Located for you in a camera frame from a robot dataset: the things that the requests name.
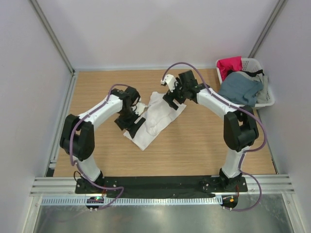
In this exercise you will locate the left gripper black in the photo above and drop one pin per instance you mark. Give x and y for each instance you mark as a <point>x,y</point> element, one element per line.
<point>129,122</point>

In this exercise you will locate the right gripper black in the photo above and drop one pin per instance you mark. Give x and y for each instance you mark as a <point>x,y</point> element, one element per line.
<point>174,97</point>

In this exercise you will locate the white t shirt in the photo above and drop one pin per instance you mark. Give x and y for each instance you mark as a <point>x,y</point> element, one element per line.
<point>158,116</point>

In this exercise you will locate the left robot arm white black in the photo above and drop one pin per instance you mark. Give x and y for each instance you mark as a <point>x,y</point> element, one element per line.
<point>78,133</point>

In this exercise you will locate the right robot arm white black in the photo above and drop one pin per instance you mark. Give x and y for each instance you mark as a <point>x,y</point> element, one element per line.
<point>239,130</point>

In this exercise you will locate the pink t shirt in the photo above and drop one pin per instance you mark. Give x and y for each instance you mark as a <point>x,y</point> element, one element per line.
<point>227,64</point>

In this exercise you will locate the blue grey t shirt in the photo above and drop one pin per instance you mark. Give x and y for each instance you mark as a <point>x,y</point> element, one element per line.
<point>240,90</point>

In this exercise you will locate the white laundry basket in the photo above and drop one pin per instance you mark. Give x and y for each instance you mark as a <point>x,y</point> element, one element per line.
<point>251,69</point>

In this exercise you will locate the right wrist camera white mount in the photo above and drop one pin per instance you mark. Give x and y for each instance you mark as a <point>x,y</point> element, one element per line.
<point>170,81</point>

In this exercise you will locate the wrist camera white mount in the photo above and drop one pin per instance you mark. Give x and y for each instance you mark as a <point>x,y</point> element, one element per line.
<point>140,108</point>
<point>170,81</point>

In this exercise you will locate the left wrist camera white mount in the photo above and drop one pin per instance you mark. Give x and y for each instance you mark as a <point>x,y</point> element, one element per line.
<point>140,108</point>

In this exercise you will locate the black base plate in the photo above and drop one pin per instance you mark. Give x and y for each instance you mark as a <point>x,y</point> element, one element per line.
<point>174,187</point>

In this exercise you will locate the white slotted cable duct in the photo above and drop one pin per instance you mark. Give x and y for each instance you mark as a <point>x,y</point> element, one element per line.
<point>94,201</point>

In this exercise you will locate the aluminium frame rail front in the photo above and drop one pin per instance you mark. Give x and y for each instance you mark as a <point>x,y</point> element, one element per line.
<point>58,186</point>

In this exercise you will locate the left aluminium corner post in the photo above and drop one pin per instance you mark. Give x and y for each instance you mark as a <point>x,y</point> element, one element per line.
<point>46,25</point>

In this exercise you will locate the aluminium corner post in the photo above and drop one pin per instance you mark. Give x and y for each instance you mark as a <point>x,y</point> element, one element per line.
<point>278,8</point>
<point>46,25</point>

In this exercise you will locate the right aluminium corner post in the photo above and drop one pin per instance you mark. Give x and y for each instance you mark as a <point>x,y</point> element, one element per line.
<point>278,8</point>

